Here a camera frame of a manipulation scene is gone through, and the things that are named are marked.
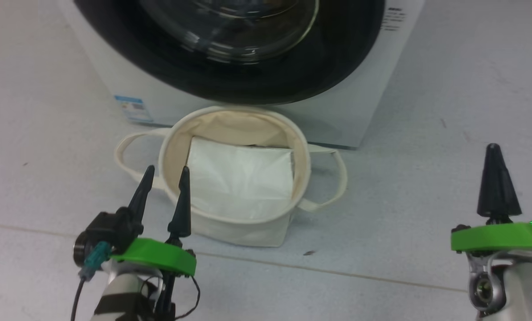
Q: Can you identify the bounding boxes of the left camera cable teal plug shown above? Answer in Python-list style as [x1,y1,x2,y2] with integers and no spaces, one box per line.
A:
[70,241,114,321]

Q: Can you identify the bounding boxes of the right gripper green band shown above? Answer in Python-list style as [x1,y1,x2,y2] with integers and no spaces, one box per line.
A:
[450,143,532,255]

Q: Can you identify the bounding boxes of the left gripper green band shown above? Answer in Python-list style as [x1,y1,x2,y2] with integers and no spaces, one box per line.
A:
[110,165,198,277]

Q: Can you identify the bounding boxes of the washing machine door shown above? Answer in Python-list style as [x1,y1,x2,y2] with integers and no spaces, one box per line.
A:
[72,0,387,106]

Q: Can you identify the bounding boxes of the thin black looped gripper cable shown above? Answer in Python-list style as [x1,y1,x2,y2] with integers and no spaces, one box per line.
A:
[140,275,201,320]

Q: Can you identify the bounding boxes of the white front-load washing machine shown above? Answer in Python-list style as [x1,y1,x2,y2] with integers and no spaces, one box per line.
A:
[57,0,427,150]

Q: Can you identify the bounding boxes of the black text warning label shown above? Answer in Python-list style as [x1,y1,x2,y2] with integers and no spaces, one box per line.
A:
[380,6,407,32]

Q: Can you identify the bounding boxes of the blue energy label sticker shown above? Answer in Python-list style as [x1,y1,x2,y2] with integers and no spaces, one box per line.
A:
[114,95,155,123]

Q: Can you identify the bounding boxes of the cream canvas laundry basket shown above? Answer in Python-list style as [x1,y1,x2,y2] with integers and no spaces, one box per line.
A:
[115,106,348,248]

